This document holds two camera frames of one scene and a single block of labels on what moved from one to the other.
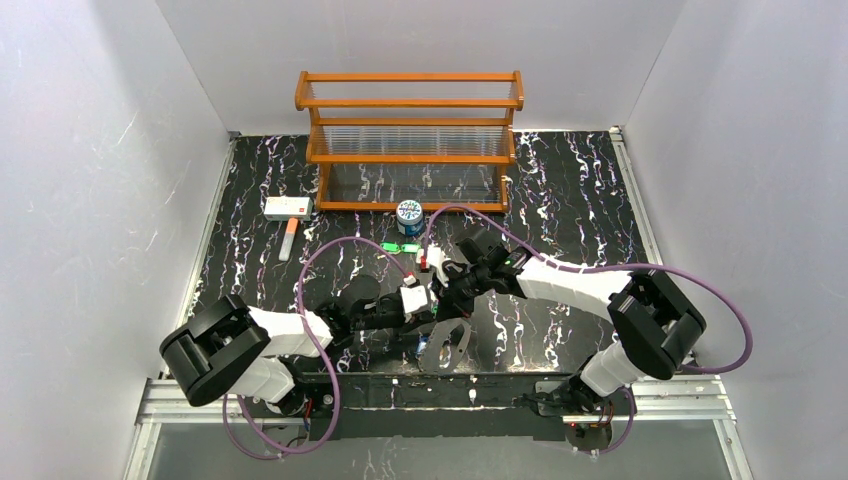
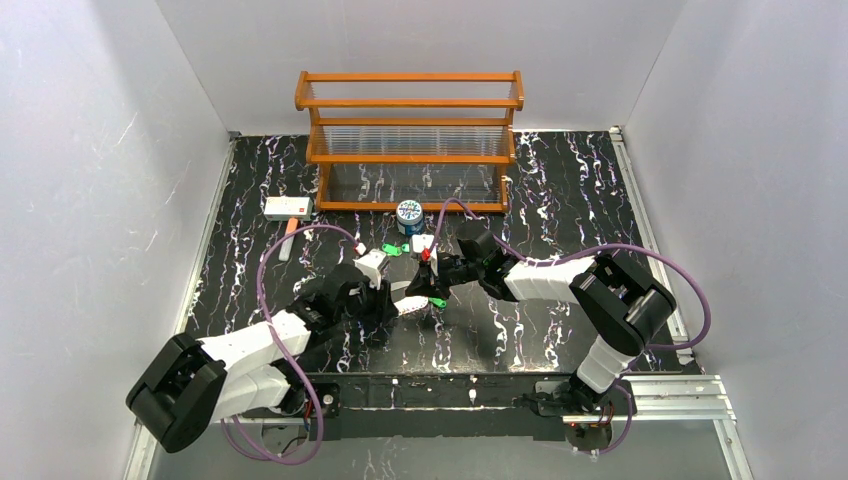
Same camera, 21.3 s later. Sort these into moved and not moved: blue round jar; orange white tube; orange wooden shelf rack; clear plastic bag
Moved: clear plastic bag
Not moved: orange wooden shelf rack; blue round jar; orange white tube
